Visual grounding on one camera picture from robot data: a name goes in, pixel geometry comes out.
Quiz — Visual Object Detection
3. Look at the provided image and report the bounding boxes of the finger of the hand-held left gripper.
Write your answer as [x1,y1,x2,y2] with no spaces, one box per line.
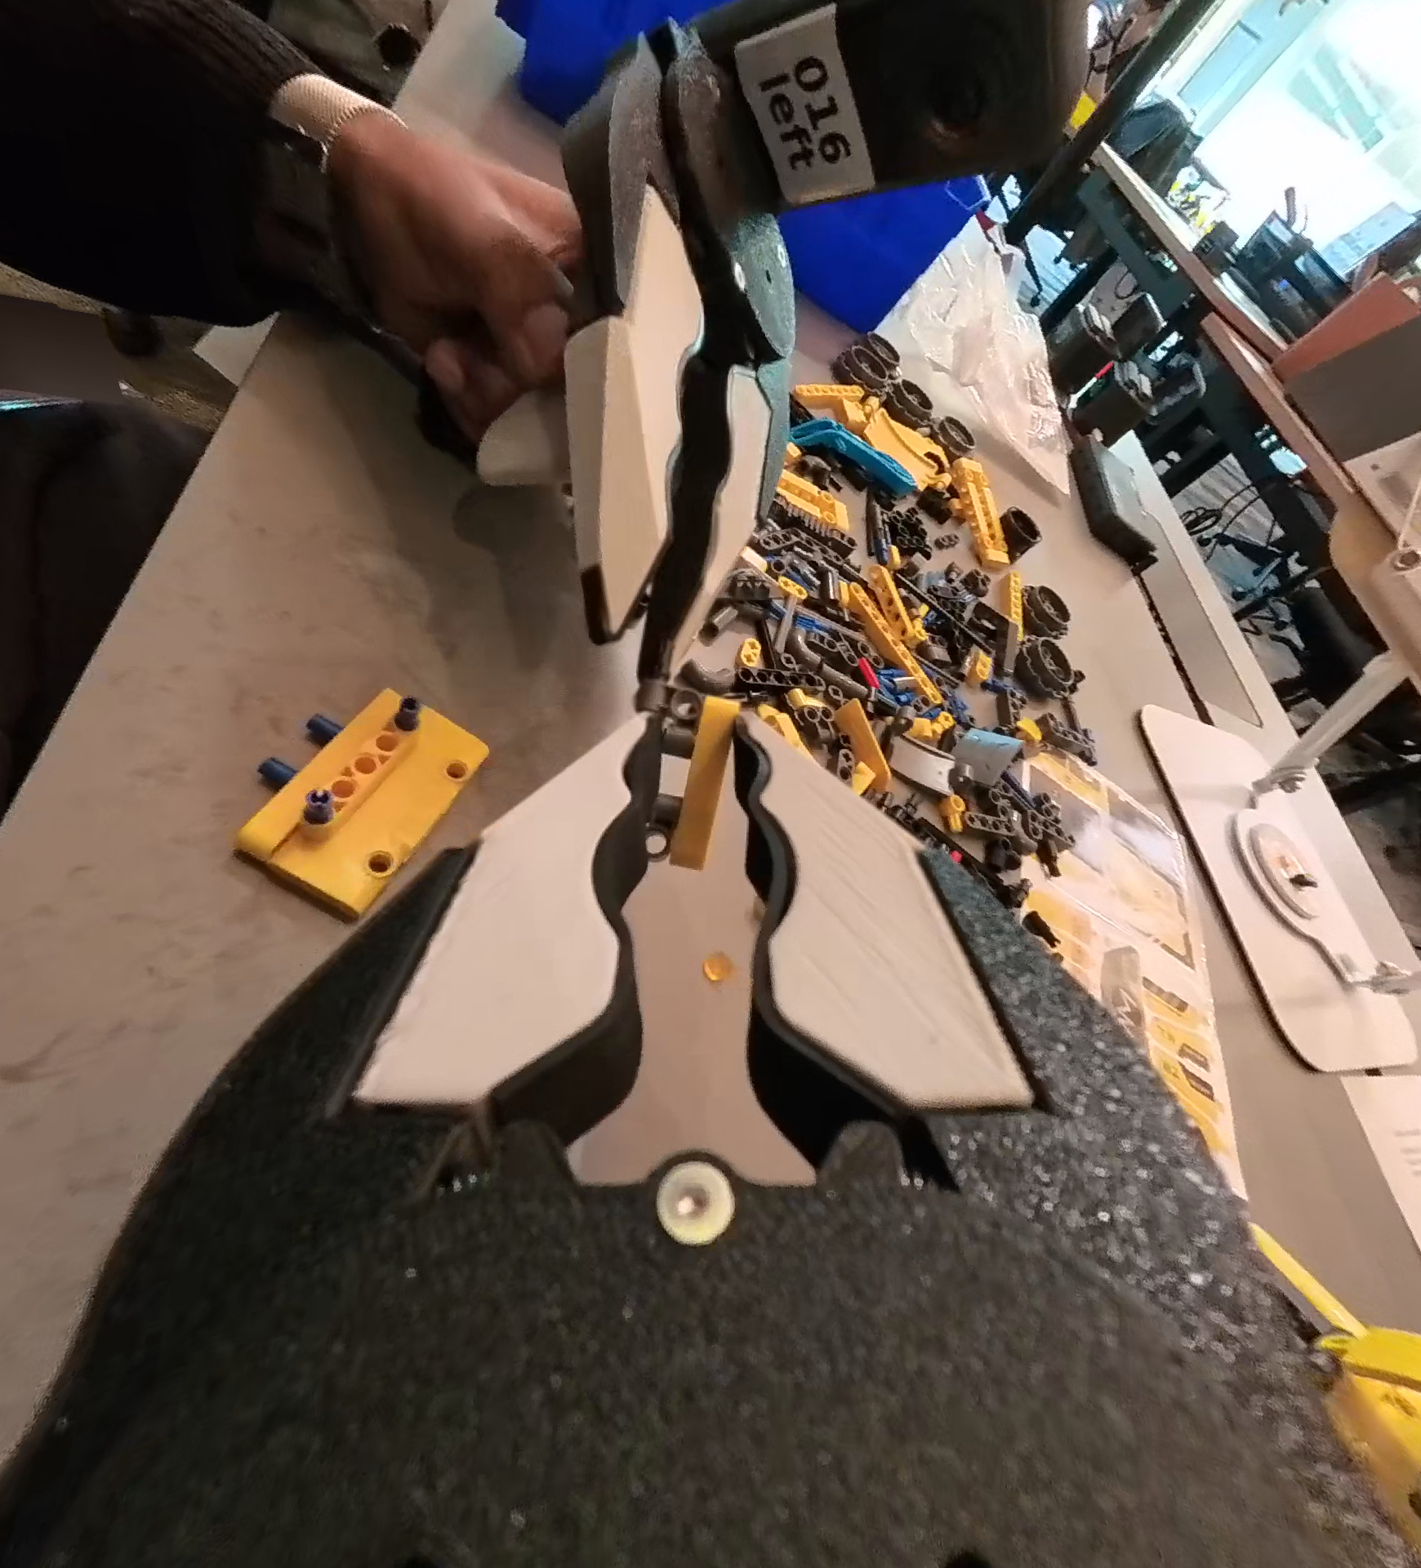
[637,355,796,712]
[562,184,712,648]

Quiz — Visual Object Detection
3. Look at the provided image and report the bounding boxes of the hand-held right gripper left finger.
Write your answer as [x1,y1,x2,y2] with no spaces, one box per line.
[354,717,652,1123]

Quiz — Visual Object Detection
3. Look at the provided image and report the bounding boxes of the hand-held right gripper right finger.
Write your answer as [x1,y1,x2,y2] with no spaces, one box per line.
[732,714,1042,1120]

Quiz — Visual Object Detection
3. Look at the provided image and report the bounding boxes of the pile of building block pieces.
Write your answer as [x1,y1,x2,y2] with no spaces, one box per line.
[662,331,1107,951]

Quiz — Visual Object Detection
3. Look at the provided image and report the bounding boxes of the grey connector piece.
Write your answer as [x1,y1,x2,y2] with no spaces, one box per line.
[636,680,704,861]

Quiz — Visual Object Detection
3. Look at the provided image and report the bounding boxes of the short yellow beam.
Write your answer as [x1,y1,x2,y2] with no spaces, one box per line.
[668,694,740,873]

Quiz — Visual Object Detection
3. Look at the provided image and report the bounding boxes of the person's left hand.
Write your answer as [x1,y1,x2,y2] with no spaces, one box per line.
[329,113,590,445]

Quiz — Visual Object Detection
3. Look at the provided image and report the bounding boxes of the teal curved panel piece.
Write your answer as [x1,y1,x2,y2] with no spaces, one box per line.
[788,416,924,495]

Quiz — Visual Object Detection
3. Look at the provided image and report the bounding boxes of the blue bin with square tag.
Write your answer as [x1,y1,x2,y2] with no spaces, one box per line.
[493,0,992,336]

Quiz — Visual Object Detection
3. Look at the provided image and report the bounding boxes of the yellow plate with blue pins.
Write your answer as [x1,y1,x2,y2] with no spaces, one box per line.
[233,686,493,923]

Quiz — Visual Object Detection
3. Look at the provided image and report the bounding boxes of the yellow and grey sticker sheet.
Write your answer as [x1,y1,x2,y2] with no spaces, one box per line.
[1020,748,1249,1200]

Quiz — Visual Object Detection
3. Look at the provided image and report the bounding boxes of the clear plastic bags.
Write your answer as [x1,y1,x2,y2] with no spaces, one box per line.
[904,218,1076,495]

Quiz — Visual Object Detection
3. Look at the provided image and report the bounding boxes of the black desktop equipment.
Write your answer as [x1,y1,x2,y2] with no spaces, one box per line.
[1045,292,1209,445]

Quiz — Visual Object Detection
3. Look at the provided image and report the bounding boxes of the background office desk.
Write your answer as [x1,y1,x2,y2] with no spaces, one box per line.
[1006,0,1421,737]

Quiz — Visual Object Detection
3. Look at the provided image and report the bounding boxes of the black power adapter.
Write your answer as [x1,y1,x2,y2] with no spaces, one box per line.
[1069,432,1161,568]

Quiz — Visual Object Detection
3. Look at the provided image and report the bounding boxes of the silver mesh watch band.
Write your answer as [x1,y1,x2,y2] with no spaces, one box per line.
[267,74,408,175]

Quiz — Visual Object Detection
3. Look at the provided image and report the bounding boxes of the white book stand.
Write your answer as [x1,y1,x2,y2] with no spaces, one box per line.
[1137,405,1421,1077]

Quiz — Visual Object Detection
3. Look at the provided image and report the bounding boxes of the person's dark pants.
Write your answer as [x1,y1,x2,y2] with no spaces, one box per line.
[0,391,223,959]

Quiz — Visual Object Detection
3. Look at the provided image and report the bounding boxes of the yellow grey toy robot model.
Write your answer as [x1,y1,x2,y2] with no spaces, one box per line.
[1248,1223,1421,1568]

